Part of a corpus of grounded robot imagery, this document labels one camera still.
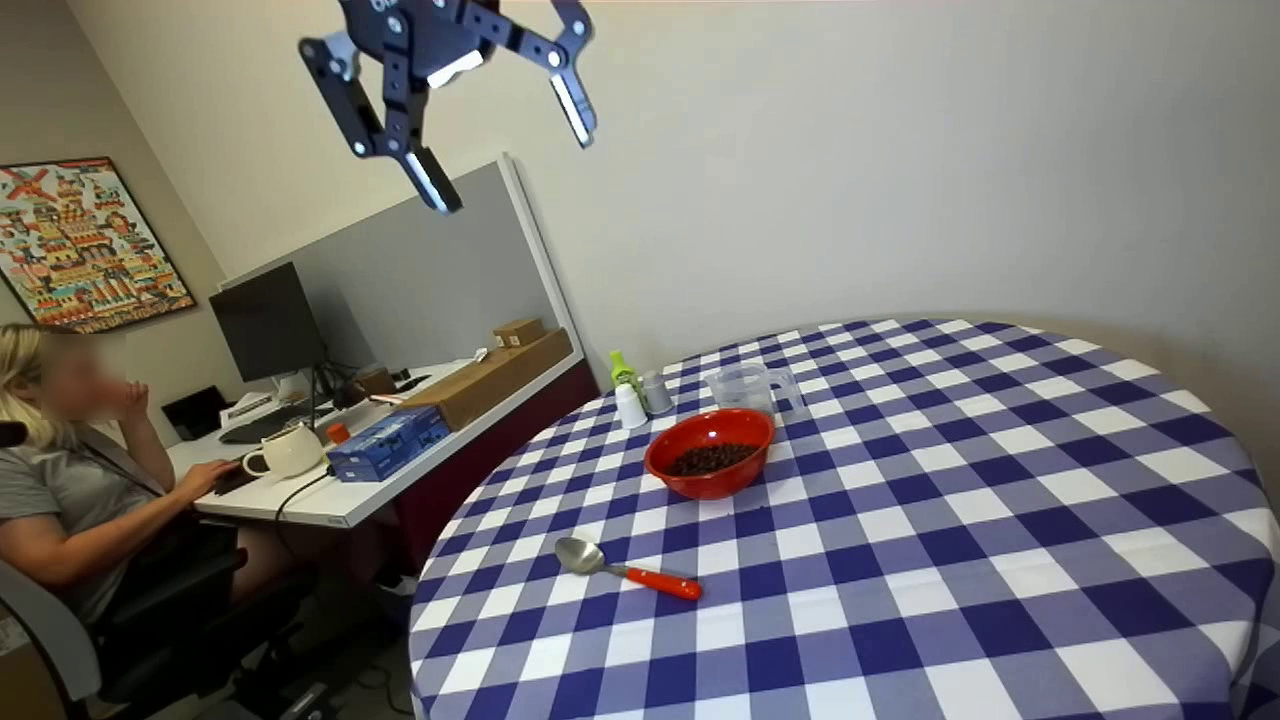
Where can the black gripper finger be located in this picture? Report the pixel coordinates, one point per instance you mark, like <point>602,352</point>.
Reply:
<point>575,83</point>
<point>359,104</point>

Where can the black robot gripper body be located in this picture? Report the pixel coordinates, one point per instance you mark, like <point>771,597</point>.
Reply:
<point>417,39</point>

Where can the clear plastic cup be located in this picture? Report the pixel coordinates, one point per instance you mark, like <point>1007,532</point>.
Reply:
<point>742,390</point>

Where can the orange plastic bowl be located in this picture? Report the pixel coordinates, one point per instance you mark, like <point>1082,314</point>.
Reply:
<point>664,469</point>

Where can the grey desk partition panel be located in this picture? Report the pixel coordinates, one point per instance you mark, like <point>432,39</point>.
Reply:
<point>427,267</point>

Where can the black computer monitor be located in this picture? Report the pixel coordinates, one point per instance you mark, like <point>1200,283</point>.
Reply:
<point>267,322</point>

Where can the long flat cardboard box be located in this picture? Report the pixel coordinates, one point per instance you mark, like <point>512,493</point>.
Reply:
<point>495,377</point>

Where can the green plastic bottle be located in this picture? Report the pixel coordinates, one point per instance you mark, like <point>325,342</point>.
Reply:
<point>625,398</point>

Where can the blue box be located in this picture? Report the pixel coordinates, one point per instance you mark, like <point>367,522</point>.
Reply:
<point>386,447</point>

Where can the black tablet device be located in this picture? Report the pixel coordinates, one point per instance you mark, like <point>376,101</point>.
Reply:
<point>199,411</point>

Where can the white mug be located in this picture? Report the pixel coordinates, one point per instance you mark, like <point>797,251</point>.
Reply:
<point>289,451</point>

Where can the white office desk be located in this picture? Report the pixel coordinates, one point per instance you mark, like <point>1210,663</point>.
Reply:
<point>335,499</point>

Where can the dark brown food pieces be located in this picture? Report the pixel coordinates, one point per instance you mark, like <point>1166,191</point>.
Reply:
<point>713,458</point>

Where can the seated person in grey shirt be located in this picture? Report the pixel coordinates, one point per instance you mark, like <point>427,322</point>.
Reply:
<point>66,515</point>

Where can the black office chair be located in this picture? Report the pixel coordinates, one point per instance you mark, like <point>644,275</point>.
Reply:
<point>147,643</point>

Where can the blue white checkered tablecloth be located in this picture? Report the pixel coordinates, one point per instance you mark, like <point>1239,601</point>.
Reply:
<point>934,563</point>

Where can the colourful framed wall picture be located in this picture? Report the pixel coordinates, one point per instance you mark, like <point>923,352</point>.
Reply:
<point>87,240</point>

